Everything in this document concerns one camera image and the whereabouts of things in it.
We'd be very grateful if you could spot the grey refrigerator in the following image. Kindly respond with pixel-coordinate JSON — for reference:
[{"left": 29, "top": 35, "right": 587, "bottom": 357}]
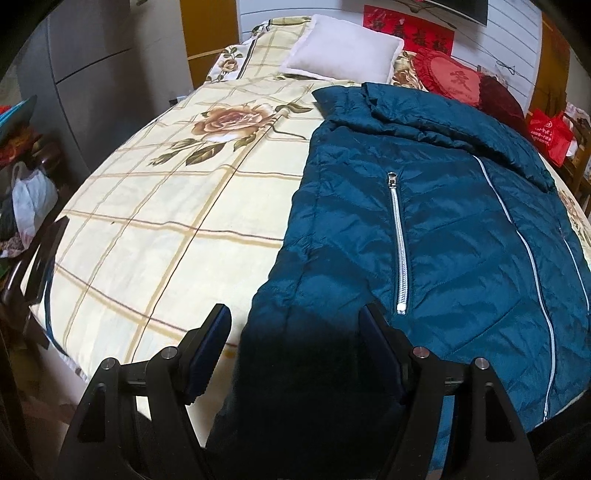
[{"left": 18, "top": 0, "right": 195, "bottom": 185}]

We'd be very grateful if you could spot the black television cable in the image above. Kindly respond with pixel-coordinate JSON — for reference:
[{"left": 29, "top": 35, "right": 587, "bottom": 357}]
[{"left": 402, "top": 0, "right": 519, "bottom": 77}]

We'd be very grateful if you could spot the white square pillow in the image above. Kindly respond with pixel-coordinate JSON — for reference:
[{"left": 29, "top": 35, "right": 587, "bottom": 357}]
[{"left": 278, "top": 14, "right": 404, "bottom": 85}]

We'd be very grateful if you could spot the yellow-brown wooden door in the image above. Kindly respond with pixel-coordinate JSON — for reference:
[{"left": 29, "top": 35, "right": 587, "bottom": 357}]
[{"left": 180, "top": 0, "right": 238, "bottom": 88}]

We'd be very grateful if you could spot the wooden chair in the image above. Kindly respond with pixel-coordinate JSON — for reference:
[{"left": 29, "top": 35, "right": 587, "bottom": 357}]
[{"left": 561, "top": 113, "right": 591, "bottom": 204}]

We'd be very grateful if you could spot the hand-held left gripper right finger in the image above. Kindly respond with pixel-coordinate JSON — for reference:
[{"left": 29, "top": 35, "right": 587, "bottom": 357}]
[{"left": 359, "top": 303, "right": 539, "bottom": 480}]

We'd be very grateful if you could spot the black phone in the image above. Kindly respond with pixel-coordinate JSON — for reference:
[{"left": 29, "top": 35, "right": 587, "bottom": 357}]
[{"left": 21, "top": 217, "right": 70, "bottom": 305}]

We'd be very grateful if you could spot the white plastic bag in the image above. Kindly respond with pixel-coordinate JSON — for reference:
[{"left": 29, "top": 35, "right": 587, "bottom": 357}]
[{"left": 11, "top": 161, "right": 58, "bottom": 238}]

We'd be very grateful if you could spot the pile of colourful things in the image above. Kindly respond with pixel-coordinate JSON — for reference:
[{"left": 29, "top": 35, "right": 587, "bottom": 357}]
[{"left": 0, "top": 95, "right": 61, "bottom": 167}]

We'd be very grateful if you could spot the dark charging cable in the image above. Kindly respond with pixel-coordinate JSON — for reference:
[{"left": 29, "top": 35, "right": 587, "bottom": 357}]
[{"left": 42, "top": 277, "right": 89, "bottom": 372}]

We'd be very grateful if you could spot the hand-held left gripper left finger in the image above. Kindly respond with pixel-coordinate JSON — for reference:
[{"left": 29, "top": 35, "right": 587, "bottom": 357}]
[{"left": 58, "top": 304, "right": 232, "bottom": 480}]

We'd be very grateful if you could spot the dark red pillow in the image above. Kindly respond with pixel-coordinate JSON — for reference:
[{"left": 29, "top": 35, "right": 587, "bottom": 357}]
[{"left": 478, "top": 71, "right": 532, "bottom": 139}]

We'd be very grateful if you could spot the red wall banner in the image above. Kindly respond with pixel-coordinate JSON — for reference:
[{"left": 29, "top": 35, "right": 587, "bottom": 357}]
[{"left": 363, "top": 4, "right": 458, "bottom": 54}]

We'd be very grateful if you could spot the red shopping bag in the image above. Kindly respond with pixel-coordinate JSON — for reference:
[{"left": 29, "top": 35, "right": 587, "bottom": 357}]
[{"left": 526, "top": 108, "right": 573, "bottom": 168}]

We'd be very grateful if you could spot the red heart-shaped pillow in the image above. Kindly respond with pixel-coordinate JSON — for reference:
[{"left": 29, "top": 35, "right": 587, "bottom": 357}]
[{"left": 413, "top": 48, "right": 483, "bottom": 108}]

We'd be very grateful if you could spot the teal puffer jacket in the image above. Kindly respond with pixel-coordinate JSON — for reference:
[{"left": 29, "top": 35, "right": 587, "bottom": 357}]
[{"left": 205, "top": 82, "right": 591, "bottom": 480}]

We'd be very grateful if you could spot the bed with floral checked sheet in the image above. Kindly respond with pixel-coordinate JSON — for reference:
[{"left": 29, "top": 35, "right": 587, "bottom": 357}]
[{"left": 21, "top": 4, "right": 591, "bottom": 480}]

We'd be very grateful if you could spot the black wall television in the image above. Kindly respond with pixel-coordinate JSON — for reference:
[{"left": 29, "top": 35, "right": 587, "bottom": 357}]
[{"left": 406, "top": 0, "right": 489, "bottom": 26}]

